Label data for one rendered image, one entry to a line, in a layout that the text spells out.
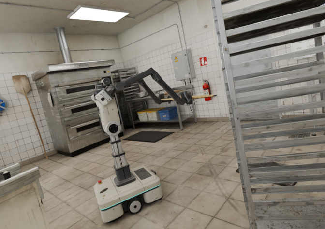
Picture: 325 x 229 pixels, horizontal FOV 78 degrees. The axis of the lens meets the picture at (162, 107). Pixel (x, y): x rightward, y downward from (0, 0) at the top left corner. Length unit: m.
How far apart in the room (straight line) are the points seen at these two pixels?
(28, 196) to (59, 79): 3.70
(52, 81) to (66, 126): 0.99
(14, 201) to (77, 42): 5.43
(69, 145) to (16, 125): 1.36
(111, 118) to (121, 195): 0.75
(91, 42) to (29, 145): 3.25
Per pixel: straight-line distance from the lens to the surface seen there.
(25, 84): 5.69
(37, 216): 1.47
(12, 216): 1.42
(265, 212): 1.83
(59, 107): 4.81
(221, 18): 1.16
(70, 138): 4.86
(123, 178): 2.31
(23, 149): 5.70
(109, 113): 2.08
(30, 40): 6.02
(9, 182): 1.38
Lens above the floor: 1.24
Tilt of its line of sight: 7 degrees down
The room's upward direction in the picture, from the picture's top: 12 degrees counter-clockwise
